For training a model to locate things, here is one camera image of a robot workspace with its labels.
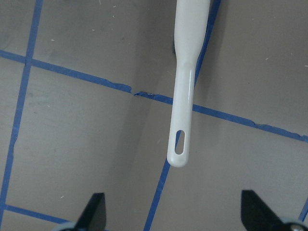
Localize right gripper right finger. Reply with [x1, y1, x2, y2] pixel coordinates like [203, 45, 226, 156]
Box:
[241, 190, 284, 231]

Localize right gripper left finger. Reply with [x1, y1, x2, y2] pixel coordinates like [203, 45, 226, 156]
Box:
[74, 192, 106, 231]

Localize white hand brush black bristles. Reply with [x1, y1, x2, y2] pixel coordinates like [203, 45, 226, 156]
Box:
[167, 0, 210, 167]

